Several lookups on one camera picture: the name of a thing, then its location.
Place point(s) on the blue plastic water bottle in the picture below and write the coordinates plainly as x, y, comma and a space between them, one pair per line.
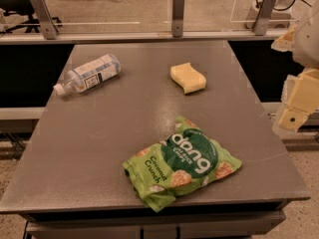
86, 76

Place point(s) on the yellow sponge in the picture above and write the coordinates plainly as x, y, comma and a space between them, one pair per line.
188, 78

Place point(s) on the green rice chip bag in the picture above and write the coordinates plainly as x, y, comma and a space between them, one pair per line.
185, 162

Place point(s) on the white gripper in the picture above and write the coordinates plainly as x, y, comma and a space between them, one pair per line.
307, 44

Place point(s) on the metal rail barrier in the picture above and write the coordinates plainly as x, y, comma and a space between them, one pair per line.
93, 38

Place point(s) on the right metal bracket post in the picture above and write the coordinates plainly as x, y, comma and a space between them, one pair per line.
261, 24

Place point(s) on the black office chair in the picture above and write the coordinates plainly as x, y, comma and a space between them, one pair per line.
22, 8

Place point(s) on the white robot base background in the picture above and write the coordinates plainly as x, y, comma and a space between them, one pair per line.
280, 16

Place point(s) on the metal bracket post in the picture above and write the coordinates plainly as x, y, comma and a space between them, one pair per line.
261, 24
47, 26
177, 18

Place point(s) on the middle metal bracket post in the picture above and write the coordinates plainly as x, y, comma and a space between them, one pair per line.
177, 18

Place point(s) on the left metal bracket post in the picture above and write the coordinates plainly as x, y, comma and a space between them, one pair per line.
47, 26

